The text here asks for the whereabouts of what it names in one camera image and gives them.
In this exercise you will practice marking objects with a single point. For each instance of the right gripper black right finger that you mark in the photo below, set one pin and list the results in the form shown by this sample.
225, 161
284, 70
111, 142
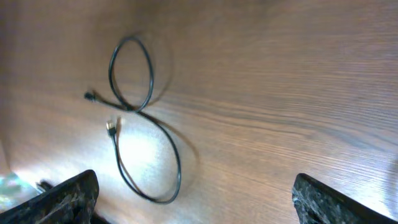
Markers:
316, 202

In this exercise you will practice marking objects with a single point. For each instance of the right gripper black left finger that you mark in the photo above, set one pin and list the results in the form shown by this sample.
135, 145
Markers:
72, 201

